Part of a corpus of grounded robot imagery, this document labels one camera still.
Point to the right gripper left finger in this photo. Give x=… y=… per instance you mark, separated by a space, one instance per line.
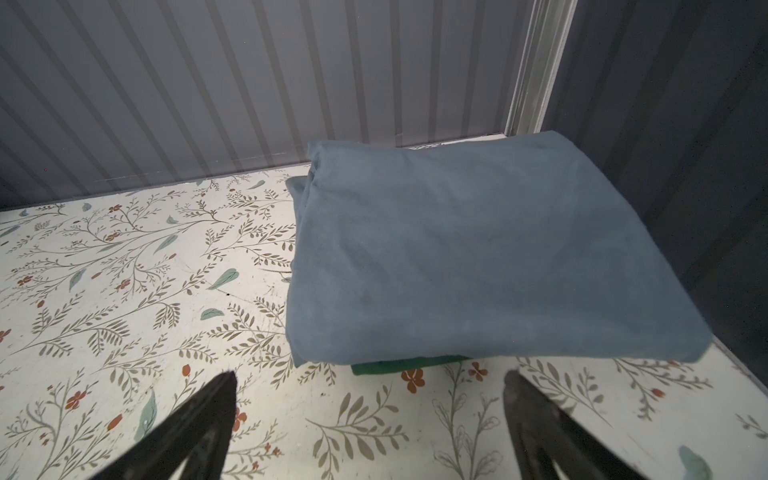
x=193 y=439

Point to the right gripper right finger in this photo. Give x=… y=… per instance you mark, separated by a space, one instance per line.
x=547 y=441

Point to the floral table cloth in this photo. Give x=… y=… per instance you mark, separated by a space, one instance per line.
x=117 y=310

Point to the folded dark green t-shirt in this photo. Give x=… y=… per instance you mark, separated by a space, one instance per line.
x=396 y=366

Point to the grey-blue t-shirt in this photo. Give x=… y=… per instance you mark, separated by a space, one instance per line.
x=514 y=247

